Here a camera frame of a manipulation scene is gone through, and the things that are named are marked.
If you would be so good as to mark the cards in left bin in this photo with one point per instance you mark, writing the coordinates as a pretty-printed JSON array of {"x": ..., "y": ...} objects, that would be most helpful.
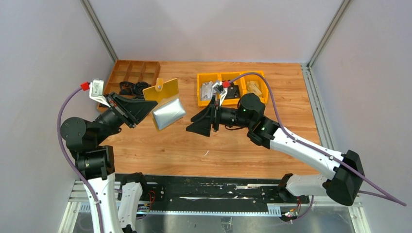
[{"x": 207, "y": 91}]

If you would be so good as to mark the tan card holder in bin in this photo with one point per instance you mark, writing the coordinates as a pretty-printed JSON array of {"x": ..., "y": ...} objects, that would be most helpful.
[{"x": 253, "y": 87}]

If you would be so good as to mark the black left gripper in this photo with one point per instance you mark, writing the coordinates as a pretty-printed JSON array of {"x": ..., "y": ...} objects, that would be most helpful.
[{"x": 126, "y": 109}]

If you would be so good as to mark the black card holder in bin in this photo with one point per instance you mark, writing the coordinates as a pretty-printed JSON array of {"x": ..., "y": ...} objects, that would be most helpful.
[{"x": 233, "y": 92}]

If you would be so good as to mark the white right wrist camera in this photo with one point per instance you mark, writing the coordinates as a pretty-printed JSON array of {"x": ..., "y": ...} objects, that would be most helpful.
[{"x": 222, "y": 89}]

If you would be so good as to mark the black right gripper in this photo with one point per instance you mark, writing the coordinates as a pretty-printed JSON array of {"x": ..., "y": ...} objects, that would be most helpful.
[{"x": 202, "y": 120}]

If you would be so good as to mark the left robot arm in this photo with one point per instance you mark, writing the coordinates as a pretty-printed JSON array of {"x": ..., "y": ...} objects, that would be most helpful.
[{"x": 94, "y": 163}]

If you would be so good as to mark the yellow leather card holder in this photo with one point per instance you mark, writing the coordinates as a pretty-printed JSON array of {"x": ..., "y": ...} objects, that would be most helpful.
[{"x": 169, "y": 107}]

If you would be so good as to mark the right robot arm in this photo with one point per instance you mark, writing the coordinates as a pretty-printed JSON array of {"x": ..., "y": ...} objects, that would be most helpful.
[{"x": 339, "y": 172}]

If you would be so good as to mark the right yellow bin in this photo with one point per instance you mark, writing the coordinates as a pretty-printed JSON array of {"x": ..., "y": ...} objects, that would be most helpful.
[{"x": 262, "y": 84}]

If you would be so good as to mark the wooden compartment tray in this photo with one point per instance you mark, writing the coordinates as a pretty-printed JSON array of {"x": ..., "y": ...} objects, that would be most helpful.
[{"x": 132, "y": 71}]

